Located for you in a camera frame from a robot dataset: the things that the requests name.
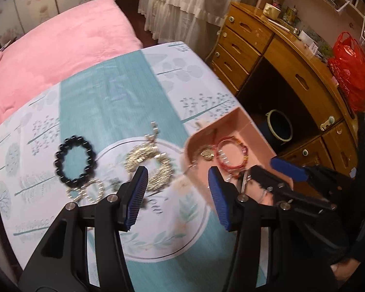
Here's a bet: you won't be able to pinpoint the red plastic bag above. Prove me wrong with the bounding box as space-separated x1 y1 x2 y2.
327 31 365 112

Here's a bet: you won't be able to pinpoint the pink blanket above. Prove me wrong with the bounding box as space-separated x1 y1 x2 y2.
0 0 143 207

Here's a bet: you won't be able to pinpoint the person's right hand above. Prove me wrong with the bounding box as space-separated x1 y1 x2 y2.
331 257 364 282

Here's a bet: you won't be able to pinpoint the wooden desk with drawers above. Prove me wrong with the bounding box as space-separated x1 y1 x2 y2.
209 1 365 186

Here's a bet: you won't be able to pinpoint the white pearl bracelet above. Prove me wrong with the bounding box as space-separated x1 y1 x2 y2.
66 179 106 204

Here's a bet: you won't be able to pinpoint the white ruffled cloth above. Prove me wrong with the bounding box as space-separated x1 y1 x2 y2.
138 0 256 51

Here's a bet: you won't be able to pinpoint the cream mug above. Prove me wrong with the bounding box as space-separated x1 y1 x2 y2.
262 3 282 20

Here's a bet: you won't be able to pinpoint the black bead bracelet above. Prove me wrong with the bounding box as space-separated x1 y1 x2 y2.
54 135 97 188

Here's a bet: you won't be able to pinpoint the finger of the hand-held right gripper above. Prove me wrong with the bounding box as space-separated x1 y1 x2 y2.
245 166 338 212
270 157 323 182

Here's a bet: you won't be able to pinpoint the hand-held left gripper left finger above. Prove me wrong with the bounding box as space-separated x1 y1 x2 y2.
18 166 149 292

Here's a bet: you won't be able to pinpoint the printed tin can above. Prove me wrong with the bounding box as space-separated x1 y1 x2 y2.
282 6 299 24

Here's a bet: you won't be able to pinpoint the silver bracelet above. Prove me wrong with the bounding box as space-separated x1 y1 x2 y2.
238 170 270 203

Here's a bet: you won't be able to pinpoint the gold round pendant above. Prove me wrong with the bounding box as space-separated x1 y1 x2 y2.
200 147 216 162

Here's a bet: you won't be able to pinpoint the pink jewelry box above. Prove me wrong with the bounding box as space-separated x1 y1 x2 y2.
184 106 295 216

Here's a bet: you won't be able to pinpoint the floral wardrobe doors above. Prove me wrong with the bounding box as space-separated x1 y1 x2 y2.
0 0 101 47

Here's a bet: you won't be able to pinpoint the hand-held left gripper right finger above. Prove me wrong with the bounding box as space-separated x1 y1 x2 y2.
207 167 332 292

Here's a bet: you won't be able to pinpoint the blue basin with green rim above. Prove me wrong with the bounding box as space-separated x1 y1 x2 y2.
260 109 293 146

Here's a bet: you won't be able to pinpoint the leaf printed teal cloth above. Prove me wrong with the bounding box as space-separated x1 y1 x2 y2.
0 41 271 292

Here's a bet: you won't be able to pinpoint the gold chain necklace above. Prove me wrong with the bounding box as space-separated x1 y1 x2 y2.
124 121 174 193

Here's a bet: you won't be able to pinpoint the red bead bracelet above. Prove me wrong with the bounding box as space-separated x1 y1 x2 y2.
216 136 250 178

